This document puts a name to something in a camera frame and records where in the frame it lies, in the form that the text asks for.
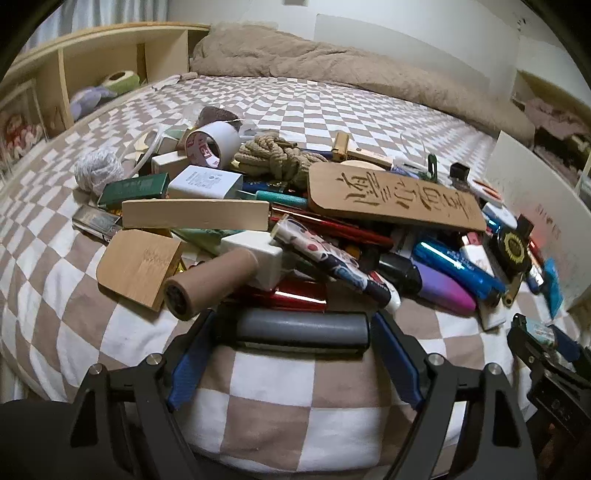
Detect dark grey rectangular case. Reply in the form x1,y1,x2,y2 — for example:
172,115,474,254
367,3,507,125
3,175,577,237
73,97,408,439
235,308,370,356

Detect white lighter red cap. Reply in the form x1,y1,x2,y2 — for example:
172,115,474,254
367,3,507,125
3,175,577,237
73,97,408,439
460,232,495,277

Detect purple lighter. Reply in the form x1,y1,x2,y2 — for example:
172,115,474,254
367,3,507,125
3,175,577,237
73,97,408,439
413,260,477,316

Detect checkered bed sheet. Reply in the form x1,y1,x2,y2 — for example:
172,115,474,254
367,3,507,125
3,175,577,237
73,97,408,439
1,77,495,479

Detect blue foil packet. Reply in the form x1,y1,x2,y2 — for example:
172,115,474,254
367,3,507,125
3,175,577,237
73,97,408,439
541,258,563,319

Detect blue lighter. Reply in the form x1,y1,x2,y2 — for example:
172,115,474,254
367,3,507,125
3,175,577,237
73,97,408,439
412,240,507,305

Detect rounded wooden board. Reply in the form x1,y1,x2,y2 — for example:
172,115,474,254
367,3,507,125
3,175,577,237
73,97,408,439
96,229,182,311

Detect red glossy lighter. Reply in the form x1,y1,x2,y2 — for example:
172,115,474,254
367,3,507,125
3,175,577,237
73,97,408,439
266,278,328,312

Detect black round tin gold emblem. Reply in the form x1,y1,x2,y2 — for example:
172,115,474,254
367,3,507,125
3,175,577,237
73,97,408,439
491,214,534,308

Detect patterned cartoon lighter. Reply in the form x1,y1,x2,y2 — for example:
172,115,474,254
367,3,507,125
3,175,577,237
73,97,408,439
271,215,402,314

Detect light wooden block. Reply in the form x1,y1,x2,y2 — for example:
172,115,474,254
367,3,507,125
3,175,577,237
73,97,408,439
122,199,270,231

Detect carved wooden plaque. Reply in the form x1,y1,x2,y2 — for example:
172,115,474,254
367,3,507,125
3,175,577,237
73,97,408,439
308,163,487,232

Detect white charger box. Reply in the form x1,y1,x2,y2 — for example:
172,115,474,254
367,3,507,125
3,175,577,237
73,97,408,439
167,165,243,200

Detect dark silver flat box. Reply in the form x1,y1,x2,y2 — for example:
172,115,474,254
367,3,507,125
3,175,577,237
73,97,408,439
72,205,122,243

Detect green flat box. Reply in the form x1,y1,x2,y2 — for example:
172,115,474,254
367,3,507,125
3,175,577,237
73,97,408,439
97,173,169,209

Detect orange white scissors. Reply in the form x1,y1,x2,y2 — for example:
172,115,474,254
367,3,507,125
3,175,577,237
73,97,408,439
467,177,504,207

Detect white cardboard shoe box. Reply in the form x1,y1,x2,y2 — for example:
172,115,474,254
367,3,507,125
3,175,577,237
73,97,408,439
485,132,591,309

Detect white mesh ball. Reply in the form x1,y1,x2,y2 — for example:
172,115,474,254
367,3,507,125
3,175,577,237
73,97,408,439
74,149,125,196

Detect white tape roll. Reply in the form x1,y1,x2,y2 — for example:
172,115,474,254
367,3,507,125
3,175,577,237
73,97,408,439
184,121,242,170

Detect purple plush toy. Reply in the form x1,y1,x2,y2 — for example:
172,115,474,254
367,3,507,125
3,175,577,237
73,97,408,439
69,86,117,122

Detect green avocado plush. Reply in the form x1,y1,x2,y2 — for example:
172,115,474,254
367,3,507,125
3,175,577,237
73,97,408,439
101,70,140,95

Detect beige duvet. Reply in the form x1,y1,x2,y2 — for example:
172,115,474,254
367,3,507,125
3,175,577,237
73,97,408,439
190,23,535,146

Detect wooden bedside shelf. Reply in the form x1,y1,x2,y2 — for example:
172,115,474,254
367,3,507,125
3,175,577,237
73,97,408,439
1,22,209,133

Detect grey curtain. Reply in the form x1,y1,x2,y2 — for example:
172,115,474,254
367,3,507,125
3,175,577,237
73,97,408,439
21,0,169,53

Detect white mallet brown handle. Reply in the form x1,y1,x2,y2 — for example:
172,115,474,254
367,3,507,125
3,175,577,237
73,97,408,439
163,231,287,321

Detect beige coiled rope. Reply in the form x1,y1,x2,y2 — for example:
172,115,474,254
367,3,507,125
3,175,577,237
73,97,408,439
230,131,329,188

